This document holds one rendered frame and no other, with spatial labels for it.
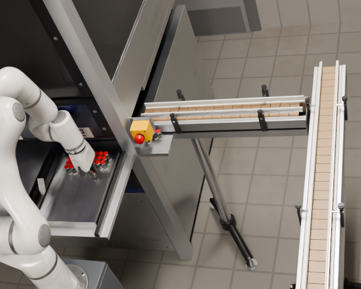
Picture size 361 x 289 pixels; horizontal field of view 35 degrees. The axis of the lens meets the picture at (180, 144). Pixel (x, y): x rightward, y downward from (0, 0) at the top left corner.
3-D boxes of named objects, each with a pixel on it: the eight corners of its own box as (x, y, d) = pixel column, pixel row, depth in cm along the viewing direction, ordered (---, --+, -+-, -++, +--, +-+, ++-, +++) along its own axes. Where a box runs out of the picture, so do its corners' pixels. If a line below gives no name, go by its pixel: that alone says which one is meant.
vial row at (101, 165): (71, 167, 243) (66, 160, 239) (109, 166, 237) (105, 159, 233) (69, 171, 241) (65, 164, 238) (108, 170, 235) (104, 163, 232)
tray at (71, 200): (66, 157, 247) (63, 152, 245) (121, 157, 238) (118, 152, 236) (39, 225, 226) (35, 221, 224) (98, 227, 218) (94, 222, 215)
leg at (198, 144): (222, 218, 303) (184, 120, 248) (239, 218, 300) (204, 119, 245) (219, 233, 298) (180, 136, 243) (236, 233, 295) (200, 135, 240)
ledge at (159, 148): (148, 131, 247) (146, 128, 246) (176, 130, 243) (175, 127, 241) (140, 156, 239) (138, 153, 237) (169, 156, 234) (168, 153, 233)
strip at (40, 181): (43, 186, 240) (36, 178, 235) (49, 186, 239) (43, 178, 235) (31, 215, 231) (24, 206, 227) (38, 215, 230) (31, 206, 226)
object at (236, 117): (145, 142, 246) (133, 117, 235) (153, 116, 255) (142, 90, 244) (308, 139, 223) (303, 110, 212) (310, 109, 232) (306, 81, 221)
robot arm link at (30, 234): (16, 243, 189) (60, 244, 183) (-5, 261, 178) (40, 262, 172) (-18, 94, 175) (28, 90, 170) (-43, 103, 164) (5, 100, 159)
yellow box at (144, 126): (139, 128, 235) (133, 117, 230) (155, 128, 233) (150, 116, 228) (134, 143, 231) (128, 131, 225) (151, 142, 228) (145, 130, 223)
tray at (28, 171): (8, 142, 264) (5, 137, 262) (58, 141, 256) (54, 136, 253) (-23, 203, 244) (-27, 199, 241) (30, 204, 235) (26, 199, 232)
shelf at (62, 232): (2, 145, 268) (-1, 143, 266) (140, 142, 244) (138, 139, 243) (-44, 234, 238) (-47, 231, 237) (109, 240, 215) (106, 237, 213)
